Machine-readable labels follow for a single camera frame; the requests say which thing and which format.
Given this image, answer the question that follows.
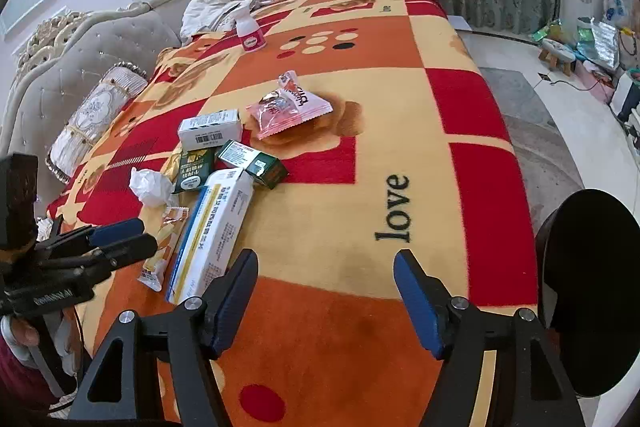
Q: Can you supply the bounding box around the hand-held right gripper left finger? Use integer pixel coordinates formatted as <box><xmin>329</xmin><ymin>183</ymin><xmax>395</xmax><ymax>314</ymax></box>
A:
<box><xmin>67</xmin><ymin>248</ymin><xmax>260</xmax><ymax>427</ymax></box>

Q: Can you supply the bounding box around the beige bolster cushion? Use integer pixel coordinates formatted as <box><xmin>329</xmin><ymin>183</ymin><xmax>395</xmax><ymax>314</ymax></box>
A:
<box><xmin>45</xmin><ymin>62</ymin><xmax>149</xmax><ymax>184</ymax></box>

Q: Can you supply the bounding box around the white grey medicine box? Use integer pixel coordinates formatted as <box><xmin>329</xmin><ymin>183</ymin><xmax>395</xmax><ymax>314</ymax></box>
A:
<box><xmin>177</xmin><ymin>108</ymin><xmax>244</xmax><ymax>152</ymax></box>

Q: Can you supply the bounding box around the long white medicine box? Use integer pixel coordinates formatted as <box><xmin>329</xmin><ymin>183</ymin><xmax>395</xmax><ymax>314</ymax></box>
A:
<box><xmin>165</xmin><ymin>167</ymin><xmax>256</xmax><ymax>306</ymax></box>

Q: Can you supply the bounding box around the person's left forearm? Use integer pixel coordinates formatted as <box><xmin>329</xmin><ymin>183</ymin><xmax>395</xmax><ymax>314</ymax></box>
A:
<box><xmin>0</xmin><ymin>312</ymin><xmax>81</xmax><ymax>418</ymax></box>

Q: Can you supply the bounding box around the yellow snack wrapper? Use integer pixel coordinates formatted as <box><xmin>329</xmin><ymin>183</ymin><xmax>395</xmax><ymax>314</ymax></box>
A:
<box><xmin>136</xmin><ymin>204</ymin><xmax>191</xmax><ymax>293</ymax></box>

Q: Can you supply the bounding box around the grey floor rug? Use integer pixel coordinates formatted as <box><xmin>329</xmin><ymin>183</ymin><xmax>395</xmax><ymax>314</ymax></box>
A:
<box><xmin>480</xmin><ymin>67</ymin><xmax>586</xmax><ymax>228</ymax></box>

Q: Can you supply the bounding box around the red orange printed blanket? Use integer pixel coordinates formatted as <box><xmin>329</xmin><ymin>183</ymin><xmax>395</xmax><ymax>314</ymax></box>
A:
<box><xmin>45</xmin><ymin>0</ymin><xmax>543</xmax><ymax>427</ymax></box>

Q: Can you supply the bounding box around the green shiny packet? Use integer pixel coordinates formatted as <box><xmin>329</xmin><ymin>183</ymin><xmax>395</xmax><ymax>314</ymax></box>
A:
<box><xmin>530</xmin><ymin>21</ymin><xmax>563</xmax><ymax>44</ymax></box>

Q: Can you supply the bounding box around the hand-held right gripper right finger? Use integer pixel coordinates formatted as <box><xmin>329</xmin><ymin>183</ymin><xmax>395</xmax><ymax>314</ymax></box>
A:
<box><xmin>392</xmin><ymin>249</ymin><xmax>586</xmax><ymax>427</ymax></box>

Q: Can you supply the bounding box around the green medicine box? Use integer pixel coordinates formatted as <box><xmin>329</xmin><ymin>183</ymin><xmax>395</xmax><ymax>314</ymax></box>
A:
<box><xmin>215</xmin><ymin>139</ymin><xmax>290</xmax><ymax>190</ymax></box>

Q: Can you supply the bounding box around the small wooden stool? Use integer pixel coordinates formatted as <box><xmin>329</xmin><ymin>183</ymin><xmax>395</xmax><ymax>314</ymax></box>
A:
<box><xmin>539</xmin><ymin>38</ymin><xmax>576</xmax><ymax>75</ymax></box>

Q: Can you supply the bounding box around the silver foil bag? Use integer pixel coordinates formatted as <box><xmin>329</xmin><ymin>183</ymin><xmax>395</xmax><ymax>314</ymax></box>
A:
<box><xmin>590</xmin><ymin>21</ymin><xmax>623</xmax><ymax>68</ymax></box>

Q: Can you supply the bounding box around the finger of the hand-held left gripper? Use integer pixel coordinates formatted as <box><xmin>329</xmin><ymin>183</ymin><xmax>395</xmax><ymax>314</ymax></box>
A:
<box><xmin>36</xmin><ymin>233</ymin><xmax>160</xmax><ymax>282</ymax></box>
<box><xmin>39</xmin><ymin>218</ymin><xmax>147</xmax><ymax>256</ymax></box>

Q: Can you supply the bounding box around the black trash bin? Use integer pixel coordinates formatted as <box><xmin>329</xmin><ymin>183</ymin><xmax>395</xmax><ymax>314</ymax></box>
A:
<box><xmin>535</xmin><ymin>188</ymin><xmax>640</xmax><ymax>400</ymax></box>

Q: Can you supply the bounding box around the white plastic bag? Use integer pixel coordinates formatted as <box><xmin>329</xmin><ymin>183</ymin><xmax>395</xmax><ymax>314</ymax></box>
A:
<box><xmin>602</xmin><ymin>0</ymin><xmax>631</xmax><ymax>28</ymax></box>

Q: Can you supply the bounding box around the white small appliance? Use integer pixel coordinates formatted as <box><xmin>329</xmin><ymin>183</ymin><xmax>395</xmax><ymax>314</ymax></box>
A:
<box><xmin>612</xmin><ymin>74</ymin><xmax>640</xmax><ymax>120</ymax></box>

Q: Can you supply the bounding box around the grey tufted sofa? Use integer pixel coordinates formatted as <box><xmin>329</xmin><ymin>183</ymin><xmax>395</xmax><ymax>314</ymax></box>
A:
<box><xmin>0</xmin><ymin>0</ymin><xmax>208</xmax><ymax>208</ymax></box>

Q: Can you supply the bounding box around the green gold foil packet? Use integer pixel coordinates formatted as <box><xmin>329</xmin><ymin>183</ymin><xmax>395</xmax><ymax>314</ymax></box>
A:
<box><xmin>170</xmin><ymin>147</ymin><xmax>218</xmax><ymax>195</ymax></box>

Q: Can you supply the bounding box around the person's left hand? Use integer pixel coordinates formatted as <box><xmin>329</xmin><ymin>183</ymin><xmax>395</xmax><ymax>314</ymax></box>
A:
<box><xmin>0</xmin><ymin>317</ymin><xmax>43</xmax><ymax>348</ymax></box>

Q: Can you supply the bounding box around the white pill bottle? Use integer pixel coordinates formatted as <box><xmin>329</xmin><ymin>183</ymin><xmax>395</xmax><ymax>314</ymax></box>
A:
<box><xmin>234</xmin><ymin>0</ymin><xmax>265</xmax><ymax>52</ymax></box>

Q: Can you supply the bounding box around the white cloth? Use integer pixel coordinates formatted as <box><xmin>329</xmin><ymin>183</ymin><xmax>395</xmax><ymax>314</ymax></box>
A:
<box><xmin>180</xmin><ymin>0</ymin><xmax>256</xmax><ymax>40</ymax></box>

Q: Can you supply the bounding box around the white snack packet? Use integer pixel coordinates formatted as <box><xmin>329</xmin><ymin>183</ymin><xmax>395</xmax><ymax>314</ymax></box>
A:
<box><xmin>277</xmin><ymin>72</ymin><xmax>333</xmax><ymax>118</ymax></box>

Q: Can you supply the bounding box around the pink snack packet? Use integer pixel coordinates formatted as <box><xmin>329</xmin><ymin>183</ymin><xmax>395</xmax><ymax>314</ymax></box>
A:
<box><xmin>248</xmin><ymin>93</ymin><xmax>321</xmax><ymax>139</ymax></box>

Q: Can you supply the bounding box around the crumpled white tissue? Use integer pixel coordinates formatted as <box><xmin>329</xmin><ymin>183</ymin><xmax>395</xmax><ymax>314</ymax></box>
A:
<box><xmin>129</xmin><ymin>168</ymin><xmax>173</xmax><ymax>208</ymax></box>

